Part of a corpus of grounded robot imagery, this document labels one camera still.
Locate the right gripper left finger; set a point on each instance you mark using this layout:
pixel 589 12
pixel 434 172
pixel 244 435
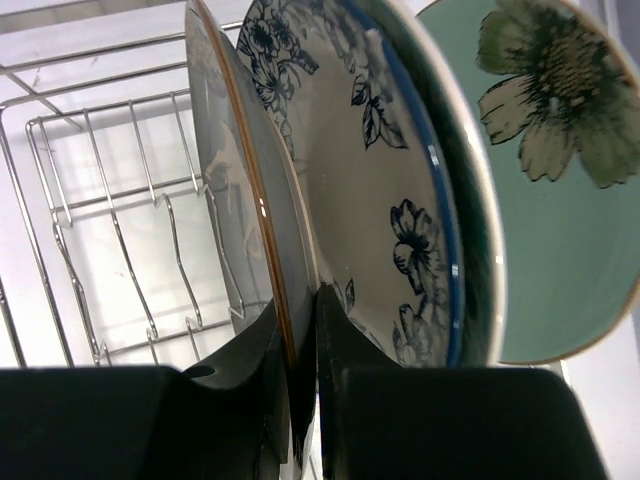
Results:
pixel 223 418

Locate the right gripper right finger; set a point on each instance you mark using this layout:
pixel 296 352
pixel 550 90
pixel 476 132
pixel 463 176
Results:
pixel 382 421

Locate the blue floral white plate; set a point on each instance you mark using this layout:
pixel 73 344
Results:
pixel 378 202

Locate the grey reindeer plate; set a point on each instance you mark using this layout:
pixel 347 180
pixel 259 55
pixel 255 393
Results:
pixel 255 208

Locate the mint green flower plate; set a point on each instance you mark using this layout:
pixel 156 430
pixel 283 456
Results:
pixel 556 98

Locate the metal wire dish rack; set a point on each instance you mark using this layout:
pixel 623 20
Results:
pixel 120 254

